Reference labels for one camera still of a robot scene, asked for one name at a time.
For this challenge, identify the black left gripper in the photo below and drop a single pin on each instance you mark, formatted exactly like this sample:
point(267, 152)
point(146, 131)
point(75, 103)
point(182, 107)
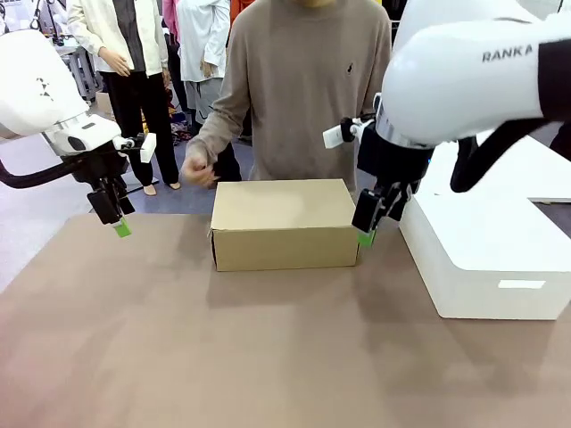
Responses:
point(100, 165)

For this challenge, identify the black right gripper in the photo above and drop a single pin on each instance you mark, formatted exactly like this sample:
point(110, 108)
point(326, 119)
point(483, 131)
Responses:
point(392, 160)

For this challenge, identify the brown cardboard shoe box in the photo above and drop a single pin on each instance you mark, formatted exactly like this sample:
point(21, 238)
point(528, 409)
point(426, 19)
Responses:
point(285, 232)

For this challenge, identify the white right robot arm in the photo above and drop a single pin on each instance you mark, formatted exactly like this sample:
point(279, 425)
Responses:
point(446, 80)

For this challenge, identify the person right forearm beige sleeve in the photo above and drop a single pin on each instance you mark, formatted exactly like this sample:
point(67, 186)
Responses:
point(216, 127)

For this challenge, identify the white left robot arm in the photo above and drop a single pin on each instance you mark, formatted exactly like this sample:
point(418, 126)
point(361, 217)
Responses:
point(35, 89)

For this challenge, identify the person right hand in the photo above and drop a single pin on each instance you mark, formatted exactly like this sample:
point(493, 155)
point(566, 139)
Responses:
point(198, 171)

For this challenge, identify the colourful clothes pile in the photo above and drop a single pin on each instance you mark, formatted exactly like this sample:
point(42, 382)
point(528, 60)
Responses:
point(180, 125)

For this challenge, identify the mannequin cream jacket black trousers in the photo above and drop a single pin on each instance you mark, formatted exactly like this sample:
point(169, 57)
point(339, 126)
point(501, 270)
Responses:
point(129, 89)

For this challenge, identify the person in beige sweater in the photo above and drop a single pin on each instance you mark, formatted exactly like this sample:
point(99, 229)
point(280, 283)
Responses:
point(303, 111)

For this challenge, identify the mannequin white shirt grey shorts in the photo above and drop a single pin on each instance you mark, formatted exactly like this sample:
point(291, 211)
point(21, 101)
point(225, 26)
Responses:
point(201, 44)

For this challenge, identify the bystander in black clothes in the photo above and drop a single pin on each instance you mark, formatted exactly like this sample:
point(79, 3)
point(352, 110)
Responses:
point(563, 140)

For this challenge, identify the pink hanging garment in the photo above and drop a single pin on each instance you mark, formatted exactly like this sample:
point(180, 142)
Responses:
point(169, 18)

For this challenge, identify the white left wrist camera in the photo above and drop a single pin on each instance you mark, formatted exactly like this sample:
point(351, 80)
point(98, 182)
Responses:
point(147, 149)

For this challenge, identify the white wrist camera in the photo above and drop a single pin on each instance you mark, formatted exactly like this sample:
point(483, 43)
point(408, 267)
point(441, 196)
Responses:
point(147, 149)
point(332, 137)

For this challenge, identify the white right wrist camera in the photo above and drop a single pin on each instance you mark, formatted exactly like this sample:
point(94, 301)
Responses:
point(332, 137)

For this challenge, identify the white frame grey top table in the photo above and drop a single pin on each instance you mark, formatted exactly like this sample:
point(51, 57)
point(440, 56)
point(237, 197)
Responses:
point(82, 67)

